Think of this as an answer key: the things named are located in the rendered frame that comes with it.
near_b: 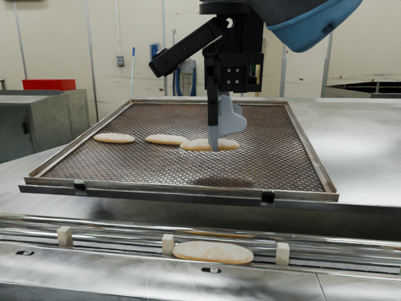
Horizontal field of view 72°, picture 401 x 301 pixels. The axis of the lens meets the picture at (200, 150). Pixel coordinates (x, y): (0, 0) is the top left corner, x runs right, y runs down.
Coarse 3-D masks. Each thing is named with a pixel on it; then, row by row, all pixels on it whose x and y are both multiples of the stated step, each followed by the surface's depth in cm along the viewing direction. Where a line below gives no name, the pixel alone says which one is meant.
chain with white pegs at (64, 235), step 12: (60, 228) 36; (12, 240) 39; (60, 240) 36; (72, 240) 37; (168, 240) 34; (144, 252) 36; (156, 252) 36; (168, 252) 34; (276, 252) 33; (288, 252) 32; (276, 264) 33; (288, 264) 34
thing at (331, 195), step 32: (96, 128) 69; (128, 128) 69; (160, 128) 69; (192, 128) 68; (256, 128) 67; (288, 128) 67; (160, 160) 53; (224, 160) 52; (256, 160) 52; (320, 160) 49; (192, 192) 43; (224, 192) 42; (256, 192) 41; (288, 192) 40; (320, 192) 40
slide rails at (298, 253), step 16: (0, 224) 41; (0, 240) 37; (80, 240) 37; (96, 240) 37; (112, 240) 37; (128, 240) 37; (144, 240) 37; (160, 240) 37; (176, 240) 37; (192, 240) 37; (208, 240) 37; (160, 256) 34; (272, 256) 34; (304, 256) 34; (320, 256) 34; (336, 256) 34; (352, 256) 34; (368, 256) 34; (384, 256) 34; (400, 256) 34; (336, 272) 31; (352, 272) 31; (368, 272) 31
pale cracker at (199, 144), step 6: (186, 144) 46; (192, 144) 46; (198, 144) 45; (204, 144) 45; (222, 144) 45; (228, 144) 45; (234, 144) 46; (192, 150) 45; (198, 150) 45; (204, 150) 45; (210, 150) 45; (222, 150) 45
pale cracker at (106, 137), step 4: (96, 136) 63; (100, 136) 62; (104, 136) 62; (108, 136) 62; (112, 136) 62; (116, 136) 62; (120, 136) 62; (124, 136) 62; (128, 136) 62; (100, 140) 62; (104, 140) 61; (108, 140) 61; (112, 140) 61; (116, 140) 61; (120, 140) 61; (124, 140) 61; (128, 140) 61; (132, 140) 61
